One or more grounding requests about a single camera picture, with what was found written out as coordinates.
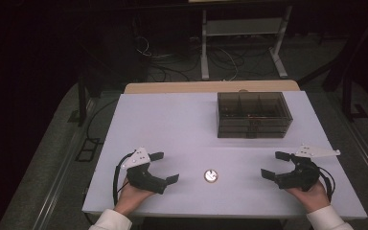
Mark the smoky transparent storage box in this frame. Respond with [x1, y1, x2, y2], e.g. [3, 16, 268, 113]
[216, 91, 294, 139]

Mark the tangle of floor cables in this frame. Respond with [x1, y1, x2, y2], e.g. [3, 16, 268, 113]
[133, 34, 241, 82]

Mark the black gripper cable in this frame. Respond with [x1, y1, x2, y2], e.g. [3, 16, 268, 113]
[318, 167, 336, 203]
[112, 152, 136, 206]

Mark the smoky transparent drawer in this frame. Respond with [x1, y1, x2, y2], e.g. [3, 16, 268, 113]
[218, 116, 293, 128]
[218, 126, 291, 139]

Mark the person's left hand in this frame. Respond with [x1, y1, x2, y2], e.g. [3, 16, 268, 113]
[114, 178, 156, 217]

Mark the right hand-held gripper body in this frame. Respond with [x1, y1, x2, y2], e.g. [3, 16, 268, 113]
[274, 144, 341, 193]

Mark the round gold-rimmed compact mirror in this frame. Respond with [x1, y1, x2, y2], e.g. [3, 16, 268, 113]
[203, 169, 219, 184]

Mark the smoky transparent bottom drawer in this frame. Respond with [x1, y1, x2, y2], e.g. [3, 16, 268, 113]
[218, 126, 291, 139]

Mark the black floor cable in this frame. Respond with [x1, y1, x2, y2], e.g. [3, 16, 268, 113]
[85, 98, 120, 142]

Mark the person's right hand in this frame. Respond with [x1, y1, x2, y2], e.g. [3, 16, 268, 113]
[286, 180, 331, 214]

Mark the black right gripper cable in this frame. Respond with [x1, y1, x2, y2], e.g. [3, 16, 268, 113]
[318, 167, 336, 203]

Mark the smoky transparent middle drawer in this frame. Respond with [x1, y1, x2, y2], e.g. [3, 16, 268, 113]
[218, 116, 293, 128]

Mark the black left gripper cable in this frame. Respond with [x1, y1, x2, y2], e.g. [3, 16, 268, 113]
[112, 152, 136, 206]

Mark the dark metal stand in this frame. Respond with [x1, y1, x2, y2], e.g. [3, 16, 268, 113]
[340, 71, 368, 123]
[67, 72, 104, 127]

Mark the white metal desk frame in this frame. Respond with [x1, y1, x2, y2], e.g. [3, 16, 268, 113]
[200, 5, 293, 81]

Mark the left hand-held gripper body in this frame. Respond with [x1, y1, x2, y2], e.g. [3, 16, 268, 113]
[120, 147, 169, 196]

